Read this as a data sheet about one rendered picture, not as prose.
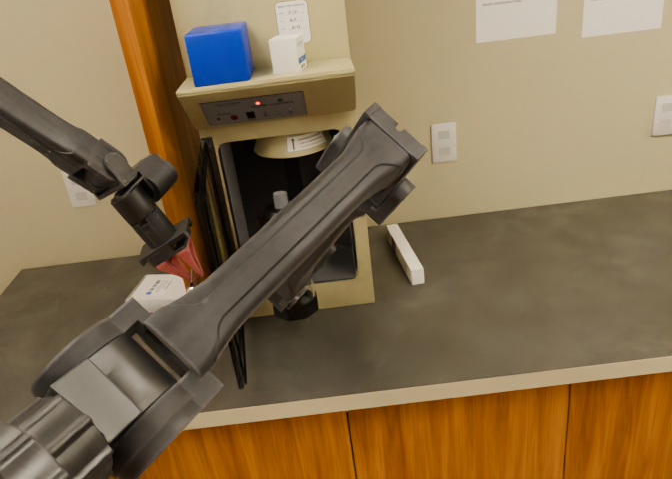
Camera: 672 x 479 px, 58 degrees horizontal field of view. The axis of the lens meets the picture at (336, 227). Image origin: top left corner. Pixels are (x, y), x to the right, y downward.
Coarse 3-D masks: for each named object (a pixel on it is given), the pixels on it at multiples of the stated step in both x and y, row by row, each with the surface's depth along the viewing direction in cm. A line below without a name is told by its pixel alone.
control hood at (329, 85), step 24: (264, 72) 112; (312, 72) 107; (336, 72) 106; (192, 96) 107; (216, 96) 108; (240, 96) 109; (312, 96) 112; (336, 96) 113; (192, 120) 115; (264, 120) 118
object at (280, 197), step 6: (276, 192) 122; (282, 192) 122; (276, 198) 121; (282, 198) 121; (270, 204) 125; (276, 204) 122; (282, 204) 121; (264, 210) 122; (270, 210) 121; (276, 210) 121; (264, 216) 121; (270, 216) 120
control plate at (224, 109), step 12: (264, 96) 110; (276, 96) 110; (288, 96) 111; (300, 96) 111; (204, 108) 111; (216, 108) 112; (228, 108) 112; (240, 108) 113; (252, 108) 113; (264, 108) 114; (276, 108) 114; (288, 108) 115; (300, 108) 115; (216, 120) 116; (228, 120) 116; (240, 120) 117; (252, 120) 117
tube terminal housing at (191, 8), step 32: (192, 0) 110; (224, 0) 111; (256, 0) 111; (320, 0) 112; (256, 32) 114; (320, 32) 114; (256, 64) 116; (224, 128) 121; (256, 128) 122; (288, 128) 122; (320, 128) 122; (352, 128) 123; (224, 192) 127; (320, 288) 139; (352, 288) 140
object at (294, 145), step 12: (312, 132) 127; (324, 132) 130; (264, 144) 128; (276, 144) 126; (288, 144) 126; (300, 144) 126; (312, 144) 127; (324, 144) 129; (264, 156) 128; (276, 156) 127; (288, 156) 126
